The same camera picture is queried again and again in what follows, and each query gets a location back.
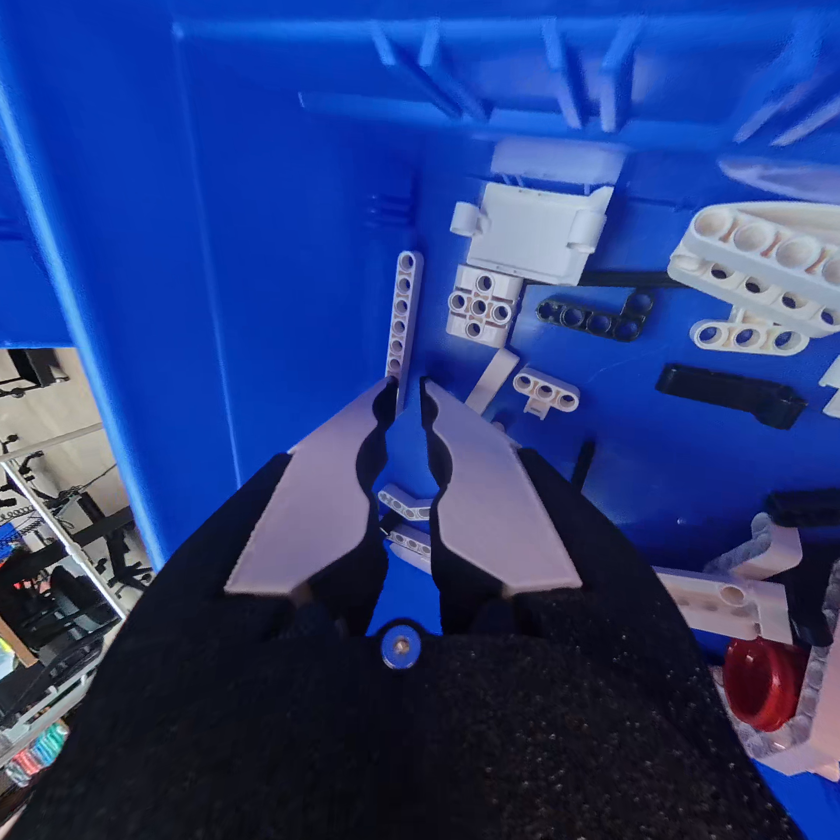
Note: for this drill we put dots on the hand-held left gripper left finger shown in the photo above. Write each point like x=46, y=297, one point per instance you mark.
x=315, y=512

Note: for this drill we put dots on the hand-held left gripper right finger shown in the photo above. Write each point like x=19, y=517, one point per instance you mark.
x=492, y=512

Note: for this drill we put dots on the white perforated toy beam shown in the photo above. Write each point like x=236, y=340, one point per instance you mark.
x=403, y=308

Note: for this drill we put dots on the blue plastic bin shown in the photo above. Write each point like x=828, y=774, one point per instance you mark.
x=295, y=229

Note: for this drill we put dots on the white bent toy beam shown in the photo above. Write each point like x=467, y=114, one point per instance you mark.
x=407, y=544
x=410, y=508

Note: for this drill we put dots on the short black toy axle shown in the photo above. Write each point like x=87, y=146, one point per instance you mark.
x=584, y=466

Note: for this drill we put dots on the white flat toy strip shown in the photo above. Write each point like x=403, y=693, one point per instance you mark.
x=492, y=380

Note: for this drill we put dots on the small white T-shaped beam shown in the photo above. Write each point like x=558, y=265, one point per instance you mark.
x=537, y=377

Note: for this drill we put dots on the black L-shaped toy beam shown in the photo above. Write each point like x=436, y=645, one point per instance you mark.
x=585, y=321

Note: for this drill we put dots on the white cross connector block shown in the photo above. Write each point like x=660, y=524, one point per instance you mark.
x=467, y=279

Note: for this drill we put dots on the metal shelf rack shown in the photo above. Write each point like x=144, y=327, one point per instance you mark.
x=62, y=535

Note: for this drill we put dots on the long black toy part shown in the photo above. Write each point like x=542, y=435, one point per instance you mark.
x=722, y=390

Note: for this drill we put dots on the black office chair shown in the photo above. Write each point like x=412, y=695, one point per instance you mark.
x=65, y=604

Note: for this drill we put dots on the long black toy axle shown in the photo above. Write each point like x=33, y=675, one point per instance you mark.
x=630, y=279

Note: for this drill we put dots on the white rectangular toy panel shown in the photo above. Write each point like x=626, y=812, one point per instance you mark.
x=531, y=229

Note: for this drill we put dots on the black toy panel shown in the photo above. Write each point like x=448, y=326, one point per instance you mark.
x=807, y=508

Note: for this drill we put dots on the red toy wheel hub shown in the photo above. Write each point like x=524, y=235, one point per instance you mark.
x=764, y=682

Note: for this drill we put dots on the white pointed toy panel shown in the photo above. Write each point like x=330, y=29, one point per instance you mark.
x=787, y=180

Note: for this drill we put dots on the white toy frame piece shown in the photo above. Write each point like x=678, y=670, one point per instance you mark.
x=709, y=597

